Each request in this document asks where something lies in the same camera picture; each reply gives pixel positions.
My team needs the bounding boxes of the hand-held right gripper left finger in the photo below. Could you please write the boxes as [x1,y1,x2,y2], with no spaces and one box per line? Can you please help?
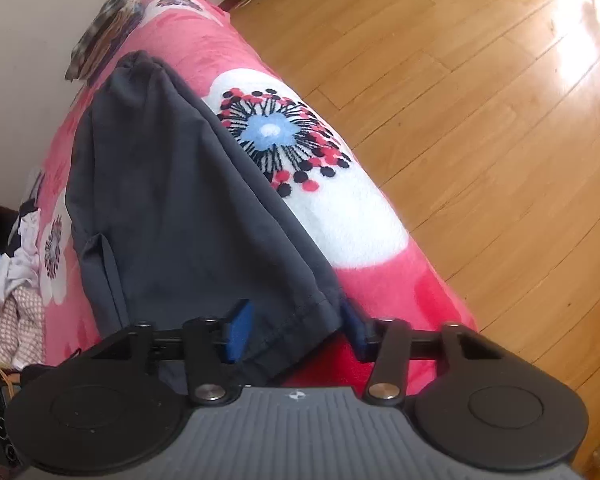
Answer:
[90,299,256,406]

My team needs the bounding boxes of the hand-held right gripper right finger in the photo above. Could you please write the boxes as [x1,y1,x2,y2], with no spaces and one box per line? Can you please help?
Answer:
[341,300,506,406]

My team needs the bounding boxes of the dark grey pants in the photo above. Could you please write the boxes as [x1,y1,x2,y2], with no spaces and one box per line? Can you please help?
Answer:
[64,50,343,386]

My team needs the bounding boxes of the stack of folded clothes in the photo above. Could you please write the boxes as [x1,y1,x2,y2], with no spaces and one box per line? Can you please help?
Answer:
[64,0,141,82]

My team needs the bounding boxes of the pink floral blanket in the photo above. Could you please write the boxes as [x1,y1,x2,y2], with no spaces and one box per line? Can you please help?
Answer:
[37,0,478,401]

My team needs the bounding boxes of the white cloth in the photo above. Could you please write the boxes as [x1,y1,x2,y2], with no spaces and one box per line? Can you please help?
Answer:
[7,207,43,306]

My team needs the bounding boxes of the folded tan garment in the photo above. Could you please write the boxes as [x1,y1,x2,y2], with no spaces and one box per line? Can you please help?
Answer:
[87,2,142,80]

